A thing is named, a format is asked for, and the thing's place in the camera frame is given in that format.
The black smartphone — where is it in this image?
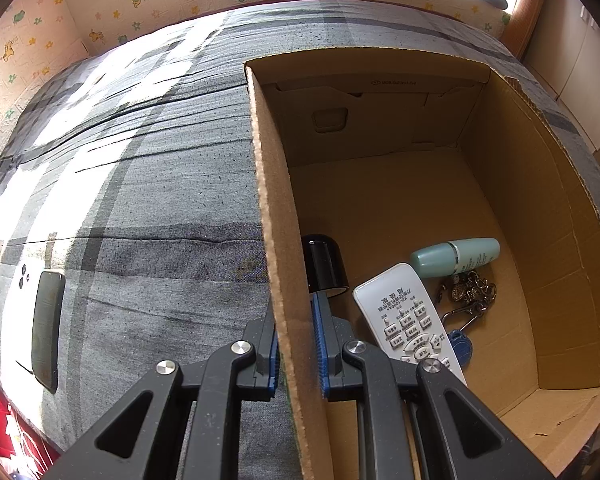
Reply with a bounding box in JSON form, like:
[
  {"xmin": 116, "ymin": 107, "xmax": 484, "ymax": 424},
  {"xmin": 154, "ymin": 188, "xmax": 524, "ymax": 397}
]
[{"xmin": 31, "ymin": 270, "xmax": 66, "ymax": 393}]

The teal lotion bottle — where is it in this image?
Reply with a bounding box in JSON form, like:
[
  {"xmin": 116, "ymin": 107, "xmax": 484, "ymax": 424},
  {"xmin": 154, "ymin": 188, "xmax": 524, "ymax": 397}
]
[{"xmin": 410, "ymin": 237, "xmax": 501, "ymax": 278}]

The brown cardboard box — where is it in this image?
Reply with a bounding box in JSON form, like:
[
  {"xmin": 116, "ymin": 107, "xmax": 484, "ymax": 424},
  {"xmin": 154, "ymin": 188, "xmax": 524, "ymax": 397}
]
[{"xmin": 245, "ymin": 48, "xmax": 600, "ymax": 479}]

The grey plaid bed sheet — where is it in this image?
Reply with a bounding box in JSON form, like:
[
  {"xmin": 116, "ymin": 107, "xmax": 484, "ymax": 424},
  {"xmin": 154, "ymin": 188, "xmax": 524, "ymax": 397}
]
[{"xmin": 0, "ymin": 0, "xmax": 600, "ymax": 479}]

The metal keychain with charms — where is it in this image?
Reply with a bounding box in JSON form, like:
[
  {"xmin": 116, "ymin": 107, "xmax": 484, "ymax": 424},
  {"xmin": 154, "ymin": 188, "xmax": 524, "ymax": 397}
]
[{"xmin": 434, "ymin": 270, "xmax": 498, "ymax": 330}]

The beige wardrobe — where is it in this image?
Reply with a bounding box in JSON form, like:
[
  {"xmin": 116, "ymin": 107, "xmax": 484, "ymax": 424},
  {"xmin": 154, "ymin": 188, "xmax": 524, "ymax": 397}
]
[{"xmin": 524, "ymin": 0, "xmax": 600, "ymax": 165}]

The blue key fob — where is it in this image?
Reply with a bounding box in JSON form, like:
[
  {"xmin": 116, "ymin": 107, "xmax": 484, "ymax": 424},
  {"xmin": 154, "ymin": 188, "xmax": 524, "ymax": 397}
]
[{"xmin": 448, "ymin": 330, "xmax": 474, "ymax": 370}]

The black glossy jar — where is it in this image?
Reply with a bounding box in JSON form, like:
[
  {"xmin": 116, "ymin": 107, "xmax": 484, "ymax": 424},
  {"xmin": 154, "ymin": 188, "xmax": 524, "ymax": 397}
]
[{"xmin": 301, "ymin": 234, "xmax": 349, "ymax": 297}]

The red blanket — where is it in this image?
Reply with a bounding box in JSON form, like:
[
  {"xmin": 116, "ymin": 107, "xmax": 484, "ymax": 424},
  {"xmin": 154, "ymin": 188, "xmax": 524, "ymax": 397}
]
[{"xmin": 0, "ymin": 389, "xmax": 59, "ymax": 479}]

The white remote control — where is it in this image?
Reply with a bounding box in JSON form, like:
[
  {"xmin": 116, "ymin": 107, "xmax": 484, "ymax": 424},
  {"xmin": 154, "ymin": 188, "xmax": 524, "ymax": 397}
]
[{"xmin": 352, "ymin": 262, "xmax": 465, "ymax": 380}]

